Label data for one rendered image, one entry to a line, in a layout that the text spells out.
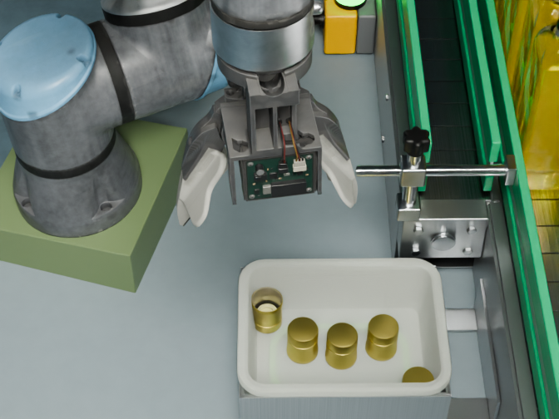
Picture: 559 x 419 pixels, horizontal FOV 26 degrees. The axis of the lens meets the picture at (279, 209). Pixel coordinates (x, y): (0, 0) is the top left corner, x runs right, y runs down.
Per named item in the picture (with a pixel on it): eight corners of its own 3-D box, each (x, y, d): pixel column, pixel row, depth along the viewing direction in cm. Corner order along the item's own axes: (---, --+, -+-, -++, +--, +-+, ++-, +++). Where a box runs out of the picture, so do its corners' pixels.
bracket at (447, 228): (482, 262, 138) (490, 223, 133) (398, 263, 138) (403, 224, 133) (477, 237, 140) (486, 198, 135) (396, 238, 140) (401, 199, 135)
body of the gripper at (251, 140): (229, 211, 95) (220, 96, 86) (216, 136, 100) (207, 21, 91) (325, 199, 95) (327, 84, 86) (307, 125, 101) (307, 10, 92)
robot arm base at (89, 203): (2, 234, 141) (-19, 179, 133) (32, 137, 150) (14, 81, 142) (129, 241, 139) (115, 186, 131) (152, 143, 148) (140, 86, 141)
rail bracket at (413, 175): (507, 222, 133) (524, 145, 123) (353, 224, 133) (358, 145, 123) (502, 201, 135) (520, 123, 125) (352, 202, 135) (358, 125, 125)
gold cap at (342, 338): (325, 370, 134) (327, 348, 131) (324, 343, 136) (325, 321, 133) (358, 369, 134) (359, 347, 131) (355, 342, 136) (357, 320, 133)
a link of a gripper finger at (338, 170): (362, 243, 102) (298, 189, 96) (348, 193, 106) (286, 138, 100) (392, 224, 101) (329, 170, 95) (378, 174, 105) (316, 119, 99)
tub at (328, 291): (446, 433, 131) (455, 391, 124) (239, 435, 131) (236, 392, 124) (431, 302, 142) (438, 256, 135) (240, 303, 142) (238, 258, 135)
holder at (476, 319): (494, 433, 131) (504, 396, 125) (240, 436, 131) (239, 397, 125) (476, 304, 142) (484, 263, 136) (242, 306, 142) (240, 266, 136)
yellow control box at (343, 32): (373, 56, 169) (377, 16, 164) (320, 56, 169) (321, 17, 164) (370, 23, 174) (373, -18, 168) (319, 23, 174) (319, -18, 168)
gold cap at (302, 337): (287, 364, 135) (287, 342, 131) (285, 337, 137) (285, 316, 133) (319, 363, 135) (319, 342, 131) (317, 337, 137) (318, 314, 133)
